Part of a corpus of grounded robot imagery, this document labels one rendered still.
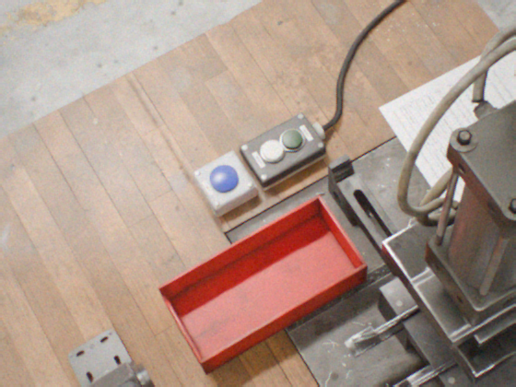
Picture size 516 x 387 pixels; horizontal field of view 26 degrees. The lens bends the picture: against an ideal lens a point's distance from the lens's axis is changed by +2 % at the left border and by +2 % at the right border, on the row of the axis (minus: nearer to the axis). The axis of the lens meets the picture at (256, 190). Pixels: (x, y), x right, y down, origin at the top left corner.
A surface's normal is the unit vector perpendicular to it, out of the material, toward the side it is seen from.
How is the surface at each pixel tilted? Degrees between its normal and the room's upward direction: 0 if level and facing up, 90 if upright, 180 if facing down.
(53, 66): 0
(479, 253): 90
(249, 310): 0
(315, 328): 0
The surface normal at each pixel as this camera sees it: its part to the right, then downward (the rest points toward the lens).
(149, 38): -0.07, -0.40
